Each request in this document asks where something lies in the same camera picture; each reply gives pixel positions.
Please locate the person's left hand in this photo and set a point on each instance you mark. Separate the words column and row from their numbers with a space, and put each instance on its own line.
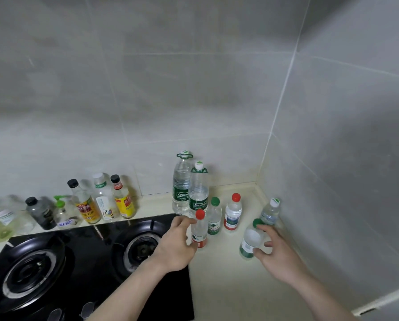
column 172, row 247

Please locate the person's right hand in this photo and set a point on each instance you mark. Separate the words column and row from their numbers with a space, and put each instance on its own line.
column 283, row 264

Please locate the person's left thumb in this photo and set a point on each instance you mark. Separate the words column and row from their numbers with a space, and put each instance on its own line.
column 192, row 249

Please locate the person's right thumb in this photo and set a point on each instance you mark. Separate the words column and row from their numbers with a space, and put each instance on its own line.
column 261, row 253

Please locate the small red-cap red-label water bottle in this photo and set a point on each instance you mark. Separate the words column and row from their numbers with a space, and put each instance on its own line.
column 200, row 232

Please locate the person's right forearm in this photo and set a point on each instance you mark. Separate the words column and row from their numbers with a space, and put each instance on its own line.
column 323, row 302

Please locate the person's left forearm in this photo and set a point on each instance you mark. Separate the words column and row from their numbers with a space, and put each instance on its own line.
column 135, row 294

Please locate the small green-cap green-label water bottle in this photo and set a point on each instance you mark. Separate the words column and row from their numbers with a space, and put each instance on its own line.
column 214, row 220

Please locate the small white-cap water bottle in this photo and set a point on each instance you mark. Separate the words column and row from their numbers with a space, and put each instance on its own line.
column 270, row 213

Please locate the small red-cap blue-label water bottle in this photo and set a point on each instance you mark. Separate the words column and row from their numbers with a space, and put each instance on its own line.
column 233, row 213

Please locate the small round stove burner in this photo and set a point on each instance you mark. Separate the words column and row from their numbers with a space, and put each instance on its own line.
column 142, row 250

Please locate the large green-label water bottle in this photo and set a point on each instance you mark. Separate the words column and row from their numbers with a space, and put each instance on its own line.
column 198, row 193
column 180, row 187

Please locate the black-cap yellow-label sauce bottle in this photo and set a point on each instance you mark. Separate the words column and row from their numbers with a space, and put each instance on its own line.
column 124, row 202

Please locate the white-cap white-label drink bottle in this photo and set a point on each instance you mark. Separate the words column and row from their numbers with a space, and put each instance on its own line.
column 104, row 200

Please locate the black glass gas stove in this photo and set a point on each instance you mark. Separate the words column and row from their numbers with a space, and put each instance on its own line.
column 85, row 264

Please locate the black-cap orange-label sauce bottle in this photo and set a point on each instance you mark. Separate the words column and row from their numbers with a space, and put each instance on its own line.
column 85, row 207

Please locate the silver stove knob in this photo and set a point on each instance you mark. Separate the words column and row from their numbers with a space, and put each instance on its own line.
column 87, row 310
column 55, row 314

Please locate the green pump soap bottle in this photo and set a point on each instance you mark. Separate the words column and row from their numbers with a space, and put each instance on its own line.
column 65, row 217

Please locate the dark black-cap bottle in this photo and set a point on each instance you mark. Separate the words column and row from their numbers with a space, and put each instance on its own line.
column 42, row 213

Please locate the large round stove burner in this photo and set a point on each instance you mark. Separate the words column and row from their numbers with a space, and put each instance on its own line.
column 28, row 274

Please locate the large clear oil jug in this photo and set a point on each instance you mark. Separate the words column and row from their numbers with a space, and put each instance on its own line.
column 18, row 223

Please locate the clear white-cap white-label bottle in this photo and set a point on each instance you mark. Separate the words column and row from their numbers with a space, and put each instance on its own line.
column 0, row 212

